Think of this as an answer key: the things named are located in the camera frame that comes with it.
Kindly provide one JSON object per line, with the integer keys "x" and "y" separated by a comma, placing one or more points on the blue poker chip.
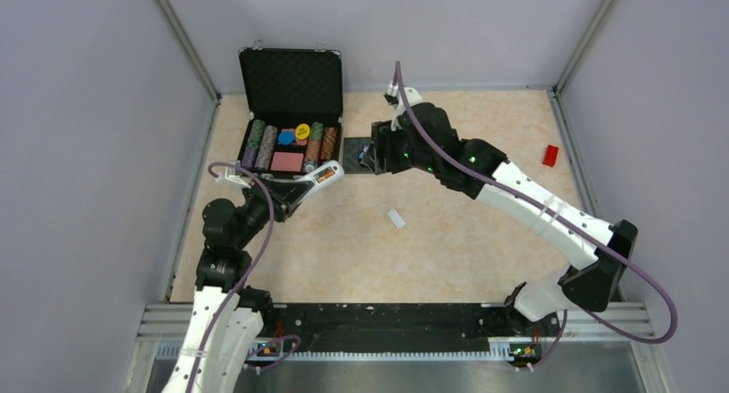
{"x": 286, "y": 137}

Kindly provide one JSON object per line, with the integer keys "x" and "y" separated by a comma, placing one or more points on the yellow poker chip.
{"x": 302, "y": 132}

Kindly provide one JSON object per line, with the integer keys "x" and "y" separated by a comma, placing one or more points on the white battery cover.
{"x": 396, "y": 218}

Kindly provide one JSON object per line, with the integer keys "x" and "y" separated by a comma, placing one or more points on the black poker chip case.
{"x": 285, "y": 88}

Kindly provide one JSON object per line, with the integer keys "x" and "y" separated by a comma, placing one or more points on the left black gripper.
{"x": 285, "y": 194}

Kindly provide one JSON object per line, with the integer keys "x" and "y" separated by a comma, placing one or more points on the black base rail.
{"x": 401, "y": 332}

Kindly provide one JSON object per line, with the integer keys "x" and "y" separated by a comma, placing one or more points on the pink card deck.
{"x": 287, "y": 161}

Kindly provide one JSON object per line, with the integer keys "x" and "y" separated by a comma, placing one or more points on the dark grey lego baseplate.
{"x": 352, "y": 151}

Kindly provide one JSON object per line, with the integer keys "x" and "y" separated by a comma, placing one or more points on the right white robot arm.
{"x": 487, "y": 175}

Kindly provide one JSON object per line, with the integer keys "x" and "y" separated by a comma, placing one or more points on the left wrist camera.
{"x": 230, "y": 175}

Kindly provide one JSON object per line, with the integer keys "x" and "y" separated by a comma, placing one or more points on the white remote control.
{"x": 322, "y": 177}

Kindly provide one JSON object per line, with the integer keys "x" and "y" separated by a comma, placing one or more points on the red lego brick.
{"x": 551, "y": 155}

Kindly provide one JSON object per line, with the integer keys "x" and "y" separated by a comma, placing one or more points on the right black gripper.
{"x": 383, "y": 138}

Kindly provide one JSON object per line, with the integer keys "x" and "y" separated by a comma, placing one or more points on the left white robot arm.
{"x": 227, "y": 314}

